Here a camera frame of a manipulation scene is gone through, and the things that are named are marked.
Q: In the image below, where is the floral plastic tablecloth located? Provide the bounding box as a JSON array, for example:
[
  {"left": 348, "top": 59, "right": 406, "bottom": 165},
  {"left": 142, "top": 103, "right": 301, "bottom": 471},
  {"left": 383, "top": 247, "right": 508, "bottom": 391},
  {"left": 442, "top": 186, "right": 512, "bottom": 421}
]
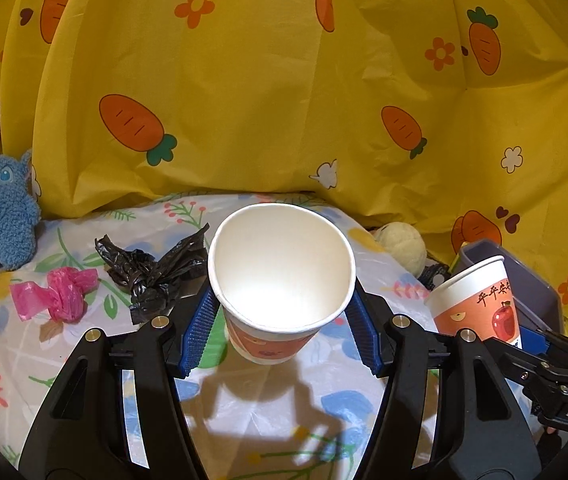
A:
[{"left": 0, "top": 192, "right": 464, "bottom": 480}]

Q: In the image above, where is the orange printed paper cup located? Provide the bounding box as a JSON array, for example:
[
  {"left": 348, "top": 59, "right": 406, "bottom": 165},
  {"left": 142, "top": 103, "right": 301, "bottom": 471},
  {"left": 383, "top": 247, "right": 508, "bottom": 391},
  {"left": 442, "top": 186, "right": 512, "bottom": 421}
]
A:
[
  {"left": 424, "top": 255, "right": 524, "bottom": 351},
  {"left": 207, "top": 204, "right": 355, "bottom": 365}
]

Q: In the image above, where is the yellow carrot print sheet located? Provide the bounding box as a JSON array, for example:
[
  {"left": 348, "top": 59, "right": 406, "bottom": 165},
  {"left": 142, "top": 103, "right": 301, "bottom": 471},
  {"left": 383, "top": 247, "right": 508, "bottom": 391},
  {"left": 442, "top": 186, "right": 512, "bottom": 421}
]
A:
[{"left": 0, "top": 0, "right": 568, "bottom": 336}]

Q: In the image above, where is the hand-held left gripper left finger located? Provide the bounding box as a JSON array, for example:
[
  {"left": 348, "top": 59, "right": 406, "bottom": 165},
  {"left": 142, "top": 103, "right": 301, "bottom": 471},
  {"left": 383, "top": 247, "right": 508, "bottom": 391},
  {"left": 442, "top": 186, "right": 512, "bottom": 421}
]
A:
[{"left": 18, "top": 285, "right": 225, "bottom": 480}]

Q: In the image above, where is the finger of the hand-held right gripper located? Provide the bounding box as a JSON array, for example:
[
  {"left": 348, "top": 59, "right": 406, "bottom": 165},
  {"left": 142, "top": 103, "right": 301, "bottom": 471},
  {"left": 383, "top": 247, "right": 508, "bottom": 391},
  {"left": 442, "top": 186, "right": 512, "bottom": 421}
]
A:
[
  {"left": 520, "top": 326, "right": 567, "bottom": 358},
  {"left": 486, "top": 337, "right": 552, "bottom": 388}
]

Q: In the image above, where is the small pink plastic bag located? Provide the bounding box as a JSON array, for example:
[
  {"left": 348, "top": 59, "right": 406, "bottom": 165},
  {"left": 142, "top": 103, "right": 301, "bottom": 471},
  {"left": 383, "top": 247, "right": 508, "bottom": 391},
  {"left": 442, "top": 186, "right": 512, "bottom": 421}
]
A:
[{"left": 10, "top": 267, "right": 99, "bottom": 322}]

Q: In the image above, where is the grey plastic bin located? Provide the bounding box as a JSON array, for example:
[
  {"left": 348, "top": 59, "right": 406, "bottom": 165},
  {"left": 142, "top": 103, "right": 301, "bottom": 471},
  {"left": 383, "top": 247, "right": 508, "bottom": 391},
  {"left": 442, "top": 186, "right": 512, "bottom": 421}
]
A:
[{"left": 458, "top": 240, "right": 564, "bottom": 333}]

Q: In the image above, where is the cream plush ball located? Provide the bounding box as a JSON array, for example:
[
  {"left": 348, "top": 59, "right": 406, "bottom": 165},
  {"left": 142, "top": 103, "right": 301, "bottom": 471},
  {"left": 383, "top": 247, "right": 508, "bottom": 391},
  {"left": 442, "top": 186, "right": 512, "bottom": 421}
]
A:
[{"left": 374, "top": 222, "right": 427, "bottom": 276}]

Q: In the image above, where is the black plastic bag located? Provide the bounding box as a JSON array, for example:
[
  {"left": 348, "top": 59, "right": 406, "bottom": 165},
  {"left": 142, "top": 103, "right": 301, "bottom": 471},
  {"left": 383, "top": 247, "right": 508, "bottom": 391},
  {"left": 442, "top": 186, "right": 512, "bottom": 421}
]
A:
[{"left": 95, "top": 222, "right": 211, "bottom": 323}]

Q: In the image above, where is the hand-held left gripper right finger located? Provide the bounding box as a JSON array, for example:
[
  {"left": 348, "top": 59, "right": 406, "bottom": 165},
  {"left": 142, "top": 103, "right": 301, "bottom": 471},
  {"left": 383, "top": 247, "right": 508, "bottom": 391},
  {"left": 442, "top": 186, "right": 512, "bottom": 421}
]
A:
[{"left": 344, "top": 280, "right": 539, "bottom": 480}]

